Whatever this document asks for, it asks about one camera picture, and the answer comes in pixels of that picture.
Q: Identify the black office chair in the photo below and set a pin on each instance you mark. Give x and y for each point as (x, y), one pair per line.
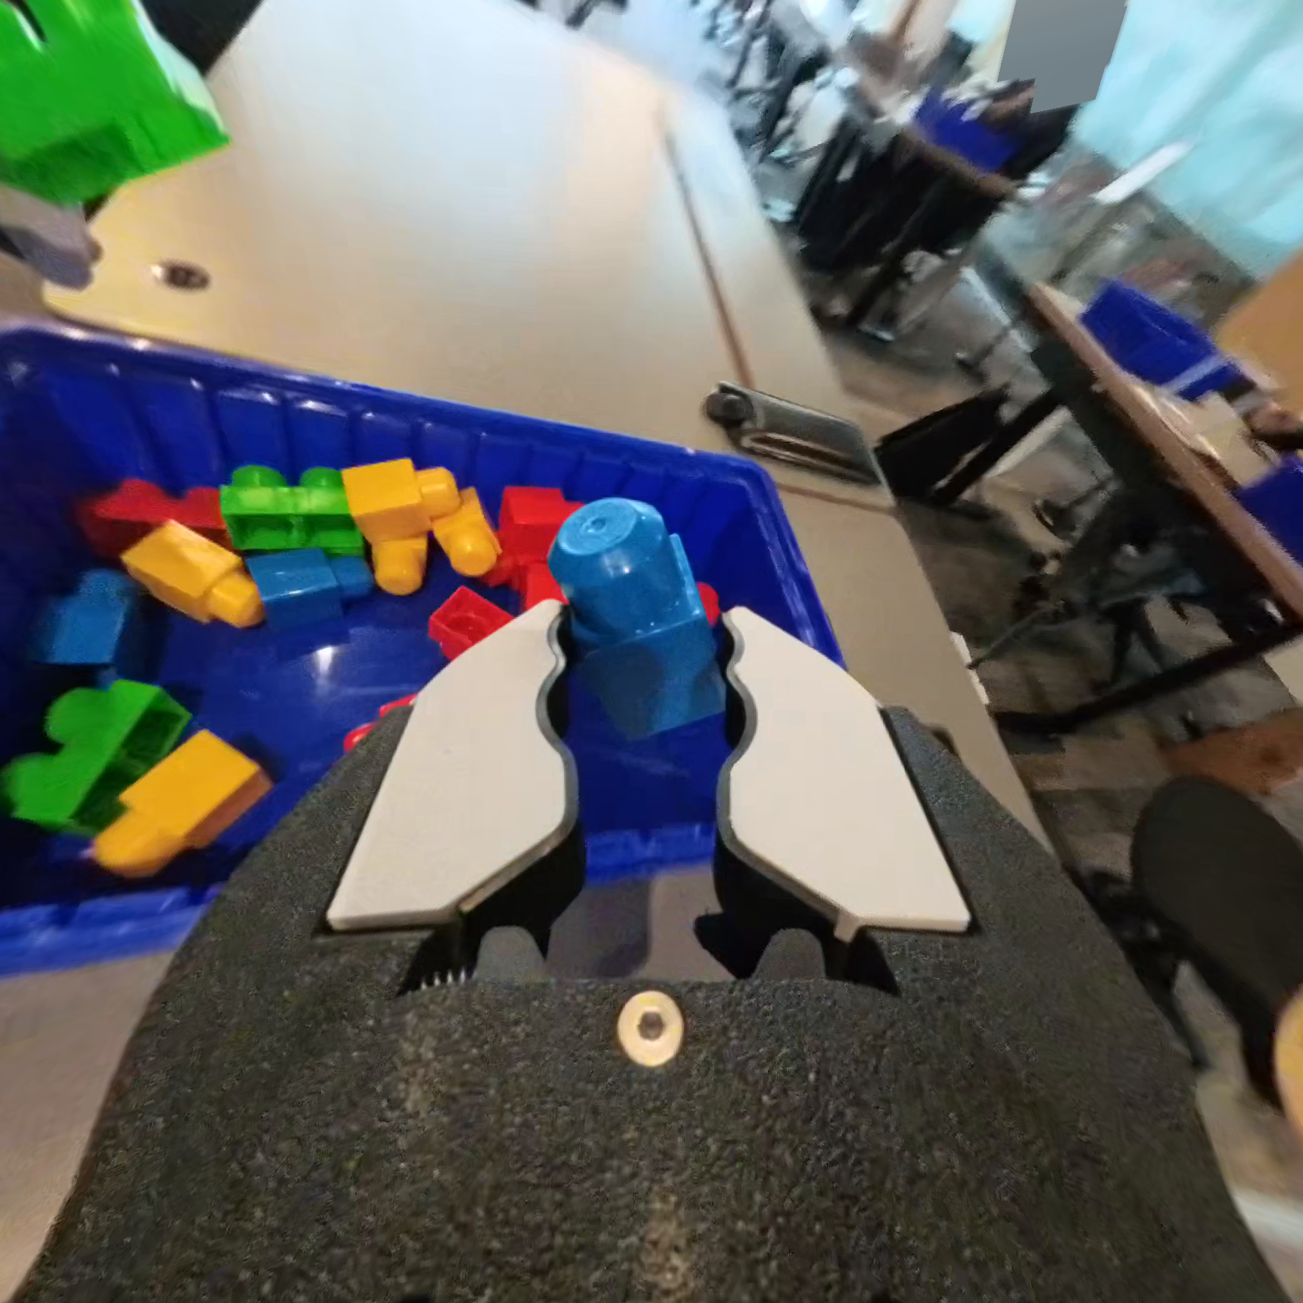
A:
(1223, 885)

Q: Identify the blue single-stud mega block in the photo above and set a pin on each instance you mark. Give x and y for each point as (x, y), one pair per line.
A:
(637, 610)

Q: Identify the green mega block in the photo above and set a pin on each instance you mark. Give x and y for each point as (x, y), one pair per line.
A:
(91, 102)

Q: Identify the grey black desk device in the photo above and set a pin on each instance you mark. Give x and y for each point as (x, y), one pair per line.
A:
(805, 433)

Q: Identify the round desk grommet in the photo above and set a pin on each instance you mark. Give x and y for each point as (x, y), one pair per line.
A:
(181, 275)

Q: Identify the black table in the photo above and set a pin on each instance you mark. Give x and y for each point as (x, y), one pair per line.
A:
(897, 204)

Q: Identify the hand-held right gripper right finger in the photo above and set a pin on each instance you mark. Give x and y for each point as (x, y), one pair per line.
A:
(835, 793)

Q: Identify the blue ribbed plastic bin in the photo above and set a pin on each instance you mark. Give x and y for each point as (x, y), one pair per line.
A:
(306, 691)

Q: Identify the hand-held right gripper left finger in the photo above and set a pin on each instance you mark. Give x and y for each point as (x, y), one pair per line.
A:
(468, 784)

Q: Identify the pile of coloured mega blocks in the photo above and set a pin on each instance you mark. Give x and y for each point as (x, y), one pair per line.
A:
(296, 509)

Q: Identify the wooden top desk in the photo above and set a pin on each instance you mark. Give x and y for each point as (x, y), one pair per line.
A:
(1140, 428)

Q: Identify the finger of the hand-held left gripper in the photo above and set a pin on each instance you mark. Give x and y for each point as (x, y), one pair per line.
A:
(46, 245)

